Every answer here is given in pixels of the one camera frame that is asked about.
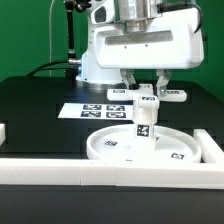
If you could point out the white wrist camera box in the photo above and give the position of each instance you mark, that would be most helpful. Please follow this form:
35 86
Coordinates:
103 12

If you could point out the white cross-shaped table base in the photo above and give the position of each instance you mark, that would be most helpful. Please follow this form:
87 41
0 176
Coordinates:
147 92

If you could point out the black camera stand pole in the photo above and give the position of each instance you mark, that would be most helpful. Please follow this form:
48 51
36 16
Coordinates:
80 6

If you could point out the white right fence rail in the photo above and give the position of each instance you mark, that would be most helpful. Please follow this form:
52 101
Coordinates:
211 152

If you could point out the white round table top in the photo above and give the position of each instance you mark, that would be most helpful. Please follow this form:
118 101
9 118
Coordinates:
123 143

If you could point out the white fence rail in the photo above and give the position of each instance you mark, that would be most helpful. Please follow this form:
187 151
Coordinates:
93 172
211 152

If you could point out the white front fence rail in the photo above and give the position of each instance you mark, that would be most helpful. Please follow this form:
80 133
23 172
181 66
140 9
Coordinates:
93 172

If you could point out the white left fence piece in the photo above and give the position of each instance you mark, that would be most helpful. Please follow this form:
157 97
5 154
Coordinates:
2 133

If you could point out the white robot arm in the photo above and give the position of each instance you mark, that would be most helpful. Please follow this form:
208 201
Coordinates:
134 16

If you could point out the white marker sheet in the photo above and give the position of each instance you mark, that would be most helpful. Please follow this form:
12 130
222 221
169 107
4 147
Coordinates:
96 111

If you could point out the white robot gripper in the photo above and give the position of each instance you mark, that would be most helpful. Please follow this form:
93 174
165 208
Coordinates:
169 42

